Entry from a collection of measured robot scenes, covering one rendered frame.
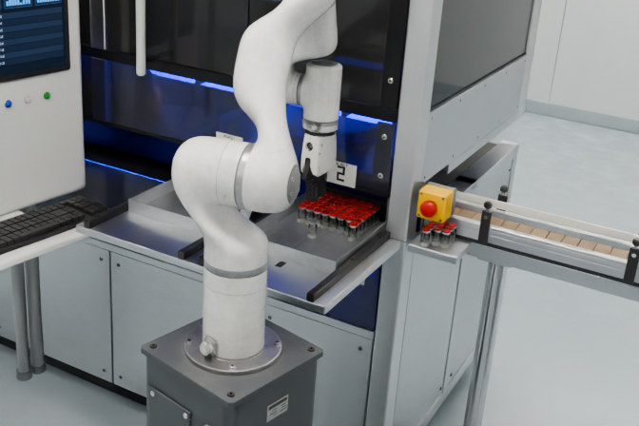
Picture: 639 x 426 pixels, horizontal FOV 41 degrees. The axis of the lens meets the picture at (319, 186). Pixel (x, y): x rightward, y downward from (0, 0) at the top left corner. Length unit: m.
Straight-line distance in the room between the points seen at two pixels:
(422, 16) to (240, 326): 0.83
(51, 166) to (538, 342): 2.05
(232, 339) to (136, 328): 1.19
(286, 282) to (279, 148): 0.50
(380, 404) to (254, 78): 1.16
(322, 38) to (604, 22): 4.87
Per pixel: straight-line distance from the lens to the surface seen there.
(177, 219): 2.16
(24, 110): 2.41
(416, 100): 2.04
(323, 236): 2.15
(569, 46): 6.68
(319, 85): 1.96
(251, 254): 1.56
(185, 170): 1.53
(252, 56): 1.55
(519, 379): 3.35
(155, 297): 2.69
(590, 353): 3.62
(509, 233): 2.17
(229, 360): 1.66
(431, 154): 2.18
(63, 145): 2.52
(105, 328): 2.90
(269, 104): 1.52
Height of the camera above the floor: 1.78
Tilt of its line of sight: 21 degrees down
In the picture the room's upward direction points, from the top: 4 degrees clockwise
